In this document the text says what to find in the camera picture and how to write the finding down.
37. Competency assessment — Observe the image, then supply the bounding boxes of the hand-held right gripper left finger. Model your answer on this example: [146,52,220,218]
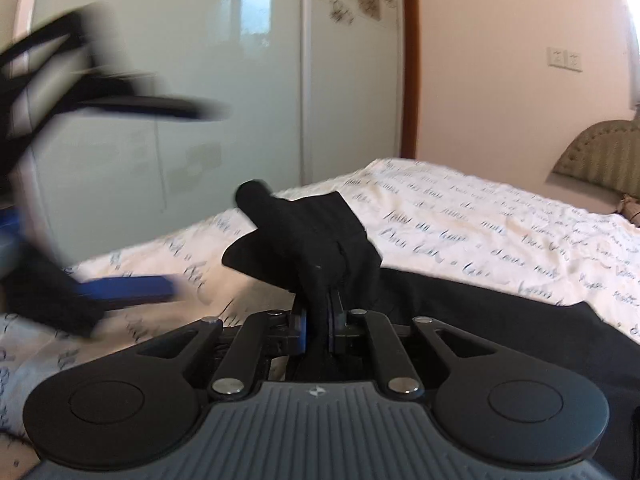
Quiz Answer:
[136,299,308,402]

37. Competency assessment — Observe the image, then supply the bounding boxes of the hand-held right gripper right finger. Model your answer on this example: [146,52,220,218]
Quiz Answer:
[327,289,497,399]

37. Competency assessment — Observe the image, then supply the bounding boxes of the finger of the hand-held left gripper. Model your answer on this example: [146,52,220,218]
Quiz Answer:
[0,259,182,339]
[0,4,232,182]

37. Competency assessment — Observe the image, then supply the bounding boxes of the black pants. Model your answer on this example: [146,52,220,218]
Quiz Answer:
[221,179,640,480]

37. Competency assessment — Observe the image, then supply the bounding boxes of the white glossy wardrobe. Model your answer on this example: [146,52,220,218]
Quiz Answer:
[14,0,407,266]

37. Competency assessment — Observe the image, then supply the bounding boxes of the white printed blanket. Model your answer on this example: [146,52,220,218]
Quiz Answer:
[0,158,640,480]

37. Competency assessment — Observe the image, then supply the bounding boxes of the brown wooden wardrobe trim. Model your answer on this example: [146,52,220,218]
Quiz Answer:
[399,0,422,162]

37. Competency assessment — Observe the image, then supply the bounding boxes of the olive padded headboard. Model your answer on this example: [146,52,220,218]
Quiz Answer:
[549,114,640,202]

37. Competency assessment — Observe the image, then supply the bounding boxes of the patterned pillow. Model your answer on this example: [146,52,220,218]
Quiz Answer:
[616,194,640,229]

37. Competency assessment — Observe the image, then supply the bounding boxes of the white wall switch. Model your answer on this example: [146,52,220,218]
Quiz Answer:
[547,45,584,74]

